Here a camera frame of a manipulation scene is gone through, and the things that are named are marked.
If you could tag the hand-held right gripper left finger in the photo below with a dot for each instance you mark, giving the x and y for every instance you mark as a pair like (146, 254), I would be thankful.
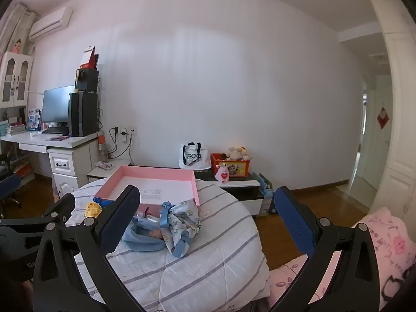
(120, 217)

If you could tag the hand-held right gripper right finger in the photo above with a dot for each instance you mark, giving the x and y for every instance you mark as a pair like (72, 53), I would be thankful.
(292, 214)

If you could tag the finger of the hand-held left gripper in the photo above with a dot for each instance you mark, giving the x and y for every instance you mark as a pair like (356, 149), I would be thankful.
(9, 185)
(63, 205)

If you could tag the dark blue towel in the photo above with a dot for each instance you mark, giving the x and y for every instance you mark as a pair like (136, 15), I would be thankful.
(104, 202)

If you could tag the clear plastic bottle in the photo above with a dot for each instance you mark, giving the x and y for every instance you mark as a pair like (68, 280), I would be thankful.
(148, 221)

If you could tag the yellow crochet sunflower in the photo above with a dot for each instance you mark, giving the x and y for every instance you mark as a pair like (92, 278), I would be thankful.
(92, 208)

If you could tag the light blue fleece hat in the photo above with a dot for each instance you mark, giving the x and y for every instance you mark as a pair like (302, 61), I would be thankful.
(139, 240)

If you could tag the pink cardboard box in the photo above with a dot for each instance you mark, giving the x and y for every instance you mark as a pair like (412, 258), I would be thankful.
(156, 170)

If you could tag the printed baby cloth blue ribbon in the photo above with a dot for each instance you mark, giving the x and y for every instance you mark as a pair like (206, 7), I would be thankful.
(182, 221)

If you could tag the black office chair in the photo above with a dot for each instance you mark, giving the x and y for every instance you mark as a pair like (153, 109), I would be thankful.
(5, 162)

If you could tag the small white side table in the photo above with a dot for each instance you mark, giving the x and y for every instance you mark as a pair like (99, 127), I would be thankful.
(100, 172)

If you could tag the white desk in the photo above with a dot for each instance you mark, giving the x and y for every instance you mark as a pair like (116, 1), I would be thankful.
(74, 156)

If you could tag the black and white low cabinet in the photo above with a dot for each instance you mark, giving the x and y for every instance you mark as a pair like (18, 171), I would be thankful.
(247, 188)

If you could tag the pink patterned packet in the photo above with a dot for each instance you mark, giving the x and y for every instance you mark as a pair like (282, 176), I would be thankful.
(104, 165)

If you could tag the stack of books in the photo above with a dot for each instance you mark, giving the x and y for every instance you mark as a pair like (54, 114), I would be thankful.
(14, 130)

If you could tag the pink notebook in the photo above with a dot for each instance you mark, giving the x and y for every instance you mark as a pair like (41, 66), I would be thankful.
(58, 138)

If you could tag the orange capped bottle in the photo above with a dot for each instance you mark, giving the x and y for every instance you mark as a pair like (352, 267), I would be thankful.
(102, 149)

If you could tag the black keyboard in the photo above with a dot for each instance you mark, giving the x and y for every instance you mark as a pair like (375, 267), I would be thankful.
(55, 131)

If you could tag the blue and white boxes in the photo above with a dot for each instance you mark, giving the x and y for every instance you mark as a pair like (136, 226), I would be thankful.
(34, 118)

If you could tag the red toy storage box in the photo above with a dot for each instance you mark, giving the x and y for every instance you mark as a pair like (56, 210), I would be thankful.
(234, 169)

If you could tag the beige plush toy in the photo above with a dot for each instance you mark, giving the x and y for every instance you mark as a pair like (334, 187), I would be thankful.
(237, 152)

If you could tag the black computer monitor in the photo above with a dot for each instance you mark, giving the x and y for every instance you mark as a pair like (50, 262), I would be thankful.
(55, 104)

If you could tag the white tote bag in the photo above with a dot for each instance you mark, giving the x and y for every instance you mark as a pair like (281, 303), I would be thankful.
(191, 157)

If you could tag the black computer tower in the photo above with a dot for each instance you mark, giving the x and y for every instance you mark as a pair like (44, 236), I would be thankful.
(83, 113)

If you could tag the pink floral pillow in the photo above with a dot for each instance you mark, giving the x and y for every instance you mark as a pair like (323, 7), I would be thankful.
(390, 234)

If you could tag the white door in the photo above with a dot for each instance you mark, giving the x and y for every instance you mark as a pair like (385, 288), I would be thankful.
(378, 156)

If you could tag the white glass-door cabinet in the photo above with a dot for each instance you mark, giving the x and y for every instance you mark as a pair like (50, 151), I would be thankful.
(16, 78)

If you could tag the black box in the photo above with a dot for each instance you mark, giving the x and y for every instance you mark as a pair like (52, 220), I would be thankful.
(87, 79)

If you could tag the red door ornament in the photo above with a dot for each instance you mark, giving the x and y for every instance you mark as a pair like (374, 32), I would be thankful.
(383, 117)

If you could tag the pink doll figurine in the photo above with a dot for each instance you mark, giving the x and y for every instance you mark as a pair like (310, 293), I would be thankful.
(18, 45)

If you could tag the red and white box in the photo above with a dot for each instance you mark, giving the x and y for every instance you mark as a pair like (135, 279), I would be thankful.
(87, 59)

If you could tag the white wardrobe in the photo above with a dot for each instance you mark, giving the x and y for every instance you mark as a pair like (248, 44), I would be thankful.
(399, 104)

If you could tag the beige curtain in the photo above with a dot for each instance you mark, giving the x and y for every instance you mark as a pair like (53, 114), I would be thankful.
(13, 22)

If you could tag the white air conditioner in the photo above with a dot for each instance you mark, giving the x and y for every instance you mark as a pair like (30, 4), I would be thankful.
(48, 24)

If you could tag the white wall outlets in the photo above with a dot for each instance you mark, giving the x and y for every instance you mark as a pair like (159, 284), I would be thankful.
(133, 131)

